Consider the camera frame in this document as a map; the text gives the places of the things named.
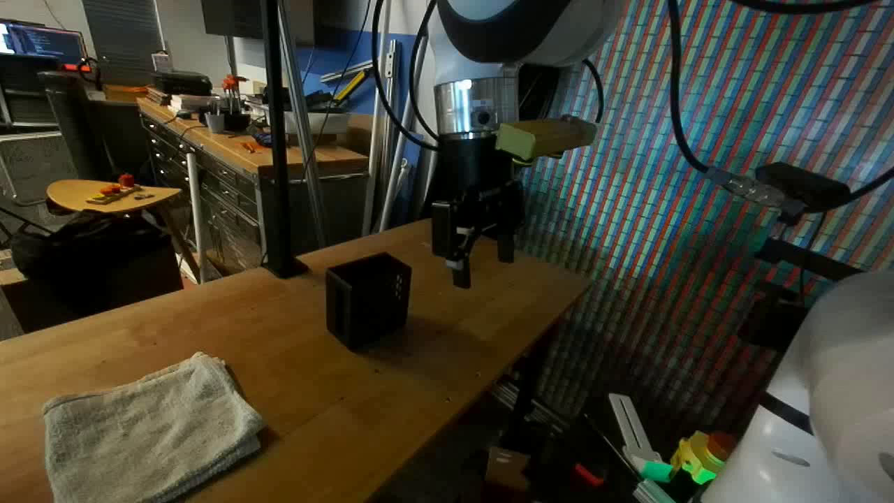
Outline tan wrist camera block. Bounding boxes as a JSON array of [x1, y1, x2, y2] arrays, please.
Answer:
[[494, 115, 597, 161]]

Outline black camera stand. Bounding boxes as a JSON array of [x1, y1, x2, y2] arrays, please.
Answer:
[[737, 206, 864, 351]]

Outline black bag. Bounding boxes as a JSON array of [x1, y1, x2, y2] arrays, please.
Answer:
[[8, 210, 185, 315]]

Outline black camera on stand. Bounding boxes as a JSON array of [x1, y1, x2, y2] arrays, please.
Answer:
[[751, 161, 853, 214]]

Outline monitor with blue screen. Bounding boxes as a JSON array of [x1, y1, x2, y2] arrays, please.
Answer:
[[0, 18, 87, 64]]

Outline grey cloth towel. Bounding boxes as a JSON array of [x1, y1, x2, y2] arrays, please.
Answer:
[[38, 348, 269, 503]]

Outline black looped cable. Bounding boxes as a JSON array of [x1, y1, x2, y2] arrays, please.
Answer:
[[369, 0, 441, 151]]

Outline green yellow plastic parts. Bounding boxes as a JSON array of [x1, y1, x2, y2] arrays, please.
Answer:
[[640, 428, 737, 503]]

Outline round wooden stool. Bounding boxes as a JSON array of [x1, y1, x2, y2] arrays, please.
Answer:
[[44, 175, 185, 218]]

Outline wooden workbench with drawers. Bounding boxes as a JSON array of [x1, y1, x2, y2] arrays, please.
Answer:
[[136, 94, 371, 273]]

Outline red hand tool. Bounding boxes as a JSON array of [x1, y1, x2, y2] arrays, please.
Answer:
[[87, 172, 145, 206]]

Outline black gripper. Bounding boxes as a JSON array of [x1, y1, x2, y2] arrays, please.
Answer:
[[431, 134, 526, 289]]

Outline leaning aluminium strut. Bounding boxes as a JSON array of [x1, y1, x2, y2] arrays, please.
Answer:
[[367, 37, 417, 234]]

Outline dark pot with red item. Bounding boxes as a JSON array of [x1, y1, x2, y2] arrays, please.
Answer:
[[216, 73, 255, 134]]

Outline black perforated plastic box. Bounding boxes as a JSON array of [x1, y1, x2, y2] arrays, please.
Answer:
[[325, 250, 414, 351]]

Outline white plastic bar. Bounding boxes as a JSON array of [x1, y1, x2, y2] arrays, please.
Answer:
[[606, 390, 664, 463]]

